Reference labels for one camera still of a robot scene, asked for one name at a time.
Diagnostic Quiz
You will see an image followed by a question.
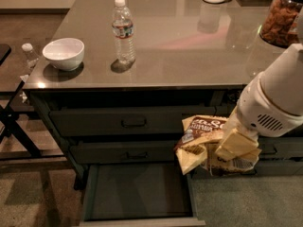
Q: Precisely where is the bottom right drawer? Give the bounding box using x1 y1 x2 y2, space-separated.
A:
190 160 303 180

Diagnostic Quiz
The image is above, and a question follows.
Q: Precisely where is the middle right drawer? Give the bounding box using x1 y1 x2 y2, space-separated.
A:
258 137 303 160

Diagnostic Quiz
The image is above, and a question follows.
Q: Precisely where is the small bottle on side table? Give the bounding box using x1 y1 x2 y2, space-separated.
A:
22 44 39 69

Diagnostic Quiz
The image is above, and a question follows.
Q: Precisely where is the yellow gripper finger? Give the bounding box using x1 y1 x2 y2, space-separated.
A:
215 147 261 162
221 129 258 157

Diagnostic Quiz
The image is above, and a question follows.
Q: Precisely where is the brown chip bag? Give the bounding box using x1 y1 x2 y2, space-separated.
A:
174 114 257 175

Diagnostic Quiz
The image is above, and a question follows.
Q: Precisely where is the dark snack bag in drawer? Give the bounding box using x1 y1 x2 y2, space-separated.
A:
227 90 241 103

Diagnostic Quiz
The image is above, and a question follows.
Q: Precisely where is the black side table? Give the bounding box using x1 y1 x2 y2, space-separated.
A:
0 43 64 161

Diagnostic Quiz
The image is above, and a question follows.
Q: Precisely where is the clear plastic water bottle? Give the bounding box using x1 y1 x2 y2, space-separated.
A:
112 0 135 64

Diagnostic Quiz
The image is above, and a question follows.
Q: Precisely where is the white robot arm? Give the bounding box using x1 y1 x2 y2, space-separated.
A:
215 40 303 161

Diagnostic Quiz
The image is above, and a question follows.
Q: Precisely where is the middle left drawer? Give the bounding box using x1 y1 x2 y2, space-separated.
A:
70 141 175 164

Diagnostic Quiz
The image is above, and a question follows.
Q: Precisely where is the top left drawer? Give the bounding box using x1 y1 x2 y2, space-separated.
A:
49 105 215 136

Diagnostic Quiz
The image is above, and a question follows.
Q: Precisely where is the open bottom left drawer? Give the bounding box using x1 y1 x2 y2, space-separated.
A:
80 162 205 227

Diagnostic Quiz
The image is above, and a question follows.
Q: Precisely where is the clear snack jar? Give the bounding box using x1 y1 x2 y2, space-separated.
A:
259 0 303 47

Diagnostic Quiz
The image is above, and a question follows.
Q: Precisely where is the white ceramic bowl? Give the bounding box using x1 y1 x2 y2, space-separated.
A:
43 38 84 71

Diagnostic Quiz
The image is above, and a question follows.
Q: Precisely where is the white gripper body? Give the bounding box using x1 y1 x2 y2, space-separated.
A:
223 72 303 141

